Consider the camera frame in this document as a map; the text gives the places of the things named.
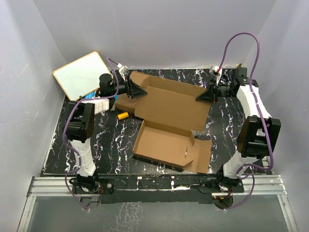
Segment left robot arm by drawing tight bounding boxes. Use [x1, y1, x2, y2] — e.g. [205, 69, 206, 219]
[63, 73, 147, 193]

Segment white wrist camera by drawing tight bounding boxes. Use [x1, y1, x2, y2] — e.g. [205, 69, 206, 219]
[117, 63, 129, 81]
[210, 66, 222, 85]

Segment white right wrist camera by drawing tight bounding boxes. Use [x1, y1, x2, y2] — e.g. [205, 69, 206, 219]
[210, 66, 222, 85]

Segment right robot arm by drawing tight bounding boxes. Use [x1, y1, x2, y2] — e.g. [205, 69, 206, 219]
[196, 66, 281, 194]

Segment yellow cylinder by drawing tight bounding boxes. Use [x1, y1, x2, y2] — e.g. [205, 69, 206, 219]
[117, 112, 129, 120]

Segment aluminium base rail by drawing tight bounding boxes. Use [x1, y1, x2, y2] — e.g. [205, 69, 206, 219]
[18, 175, 298, 232]

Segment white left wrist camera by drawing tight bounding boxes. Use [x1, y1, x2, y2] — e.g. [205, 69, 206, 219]
[117, 63, 129, 81]

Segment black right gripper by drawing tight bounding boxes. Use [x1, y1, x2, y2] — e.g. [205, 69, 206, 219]
[196, 77, 235, 104]

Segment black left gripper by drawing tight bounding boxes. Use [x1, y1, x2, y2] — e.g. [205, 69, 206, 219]
[111, 76, 148, 99]

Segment colourful blue book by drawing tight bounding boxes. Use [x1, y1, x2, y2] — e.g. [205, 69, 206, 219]
[84, 91, 118, 115]

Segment yellow framed whiteboard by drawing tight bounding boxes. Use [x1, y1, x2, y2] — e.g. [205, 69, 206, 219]
[53, 51, 110, 101]

